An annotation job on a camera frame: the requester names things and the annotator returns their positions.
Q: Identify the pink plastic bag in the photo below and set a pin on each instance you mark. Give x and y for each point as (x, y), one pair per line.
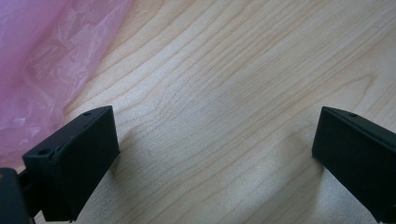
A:
(40, 68)

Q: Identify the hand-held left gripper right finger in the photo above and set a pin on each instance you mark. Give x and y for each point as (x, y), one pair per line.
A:
(358, 155)

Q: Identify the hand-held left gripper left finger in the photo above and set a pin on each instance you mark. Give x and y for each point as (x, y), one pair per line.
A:
(77, 161)

